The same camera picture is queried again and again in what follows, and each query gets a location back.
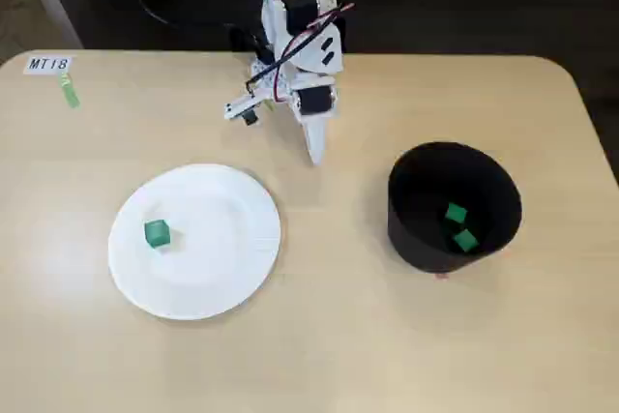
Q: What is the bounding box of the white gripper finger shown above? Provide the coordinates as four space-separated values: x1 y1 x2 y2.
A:
300 112 336 166

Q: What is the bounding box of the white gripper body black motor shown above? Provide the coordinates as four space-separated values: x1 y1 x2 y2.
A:
288 70 340 120

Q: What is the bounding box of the green cube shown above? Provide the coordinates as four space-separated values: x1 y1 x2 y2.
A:
452 229 479 254
143 219 172 250
443 202 469 225

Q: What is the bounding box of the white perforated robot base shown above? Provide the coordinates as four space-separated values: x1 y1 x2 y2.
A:
247 52 291 91

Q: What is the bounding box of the black pot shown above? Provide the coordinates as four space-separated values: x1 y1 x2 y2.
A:
386 140 523 275

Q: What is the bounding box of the white paper plate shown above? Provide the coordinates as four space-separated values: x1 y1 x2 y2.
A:
106 162 282 321

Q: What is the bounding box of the green tape strip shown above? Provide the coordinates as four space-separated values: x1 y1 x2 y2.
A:
57 71 82 110

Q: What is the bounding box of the white MT18 label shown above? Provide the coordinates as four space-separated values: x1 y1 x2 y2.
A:
22 55 73 75

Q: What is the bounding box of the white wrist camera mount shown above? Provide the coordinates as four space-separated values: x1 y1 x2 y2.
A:
222 89 275 127

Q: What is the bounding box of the black cable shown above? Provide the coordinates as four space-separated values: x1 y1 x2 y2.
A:
119 0 257 49

